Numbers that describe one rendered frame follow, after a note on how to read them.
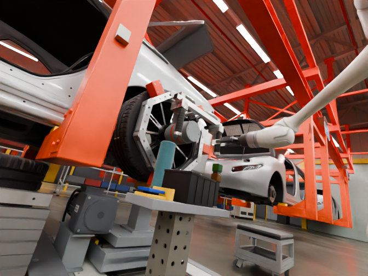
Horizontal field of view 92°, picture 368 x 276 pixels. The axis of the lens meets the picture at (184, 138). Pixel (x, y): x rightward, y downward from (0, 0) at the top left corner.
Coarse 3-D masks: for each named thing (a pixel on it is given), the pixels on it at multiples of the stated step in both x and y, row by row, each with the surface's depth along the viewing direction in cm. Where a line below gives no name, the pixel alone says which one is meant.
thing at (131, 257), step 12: (96, 240) 92; (96, 252) 86; (108, 252) 86; (120, 252) 85; (132, 252) 89; (144, 252) 94; (96, 264) 83; (108, 264) 81; (120, 264) 85; (132, 264) 89; (144, 264) 93
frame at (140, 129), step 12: (156, 96) 107; (168, 96) 114; (144, 108) 102; (144, 120) 100; (144, 132) 99; (204, 132) 136; (144, 144) 98; (144, 156) 102; (192, 156) 132; (180, 168) 122; (192, 168) 123
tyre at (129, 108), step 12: (144, 96) 111; (120, 108) 115; (132, 108) 104; (120, 120) 105; (132, 120) 103; (120, 132) 103; (132, 132) 103; (120, 144) 104; (132, 144) 102; (120, 156) 107; (132, 156) 101; (120, 168) 117; (132, 168) 106; (144, 168) 106; (144, 180) 115
